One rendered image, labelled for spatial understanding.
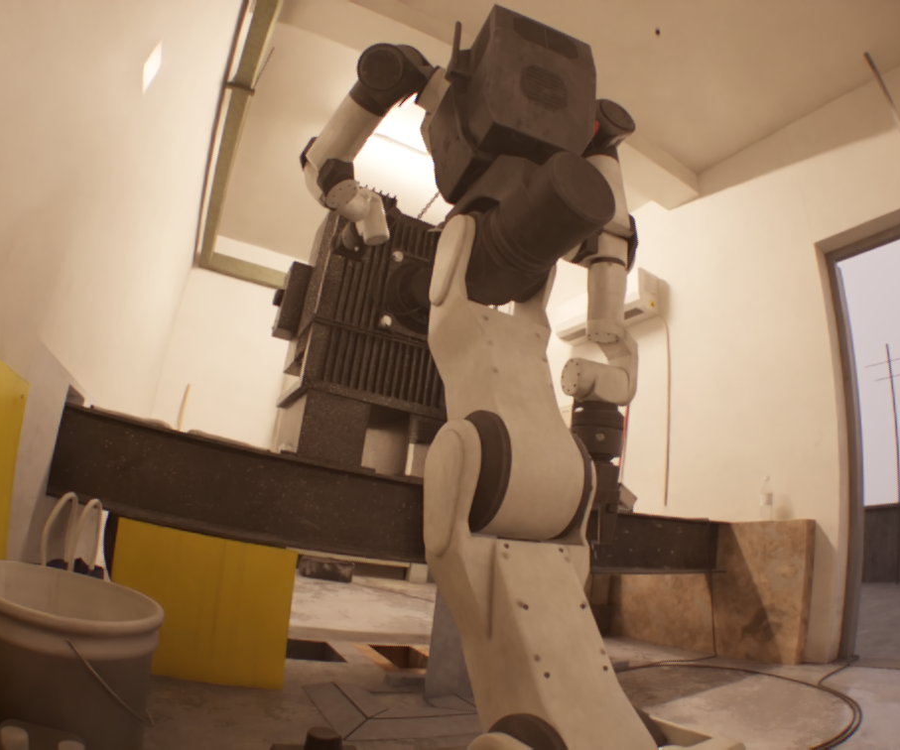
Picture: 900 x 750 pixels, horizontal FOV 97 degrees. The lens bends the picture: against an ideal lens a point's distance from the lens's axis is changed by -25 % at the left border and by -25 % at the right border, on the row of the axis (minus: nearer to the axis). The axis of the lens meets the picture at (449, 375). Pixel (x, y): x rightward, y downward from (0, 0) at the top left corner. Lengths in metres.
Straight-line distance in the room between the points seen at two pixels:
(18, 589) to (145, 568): 0.64
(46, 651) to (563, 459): 0.62
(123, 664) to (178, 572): 0.80
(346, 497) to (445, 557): 1.03
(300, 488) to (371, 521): 0.24
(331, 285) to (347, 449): 0.51
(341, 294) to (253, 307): 3.49
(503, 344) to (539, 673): 0.40
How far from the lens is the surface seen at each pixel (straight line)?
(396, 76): 0.97
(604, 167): 1.06
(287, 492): 1.55
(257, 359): 4.99
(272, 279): 5.14
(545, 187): 0.68
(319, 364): 1.61
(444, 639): 1.61
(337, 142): 1.07
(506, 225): 0.73
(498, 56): 0.90
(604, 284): 0.92
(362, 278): 1.71
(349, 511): 1.60
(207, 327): 5.02
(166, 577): 1.46
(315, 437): 1.56
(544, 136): 0.84
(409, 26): 2.77
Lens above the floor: 0.52
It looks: 17 degrees up
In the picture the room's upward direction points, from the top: 7 degrees clockwise
